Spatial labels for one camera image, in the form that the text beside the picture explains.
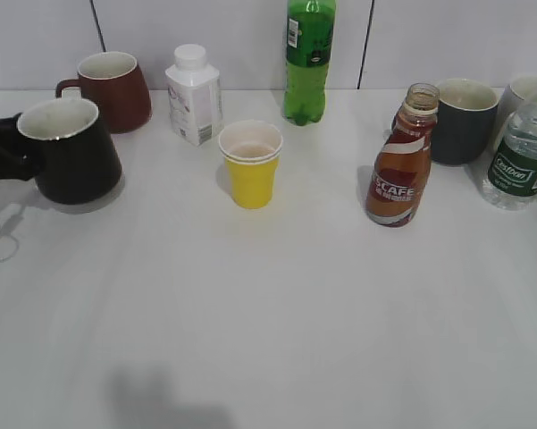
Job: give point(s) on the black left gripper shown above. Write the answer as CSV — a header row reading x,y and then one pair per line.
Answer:
x,y
19,160

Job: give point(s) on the black ceramic mug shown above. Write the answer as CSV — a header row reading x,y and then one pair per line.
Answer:
x,y
73,150

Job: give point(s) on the Nescafe coffee bottle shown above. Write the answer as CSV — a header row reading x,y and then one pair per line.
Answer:
x,y
402,167

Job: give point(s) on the yellow paper cup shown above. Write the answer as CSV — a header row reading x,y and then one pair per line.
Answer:
x,y
251,151

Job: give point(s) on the dark red ceramic mug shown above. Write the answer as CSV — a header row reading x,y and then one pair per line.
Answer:
x,y
115,83

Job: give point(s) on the white plastic milk bottle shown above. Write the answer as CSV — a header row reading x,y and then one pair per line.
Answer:
x,y
194,92

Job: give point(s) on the green soda bottle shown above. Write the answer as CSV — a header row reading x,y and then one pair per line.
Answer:
x,y
309,35

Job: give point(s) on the dark grey ceramic mug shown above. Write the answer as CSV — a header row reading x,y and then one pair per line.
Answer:
x,y
466,114

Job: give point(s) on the Cestbon water bottle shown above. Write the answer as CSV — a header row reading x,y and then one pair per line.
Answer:
x,y
511,179

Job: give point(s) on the white ceramic mug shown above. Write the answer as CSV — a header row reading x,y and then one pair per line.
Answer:
x,y
513,96

